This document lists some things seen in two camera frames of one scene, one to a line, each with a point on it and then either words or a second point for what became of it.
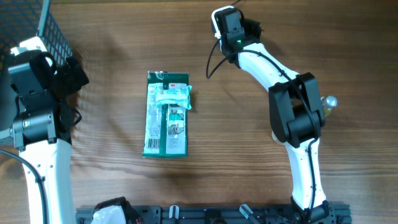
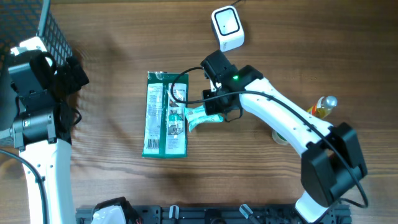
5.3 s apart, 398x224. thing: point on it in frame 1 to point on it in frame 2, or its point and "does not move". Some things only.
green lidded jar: x=276 y=139 does not move
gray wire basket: x=32 y=25 does not move
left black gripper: x=74 y=84 does not move
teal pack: x=180 y=95 to x=199 y=114
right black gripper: x=252 y=27 to x=211 y=109
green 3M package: x=166 y=127 does not move
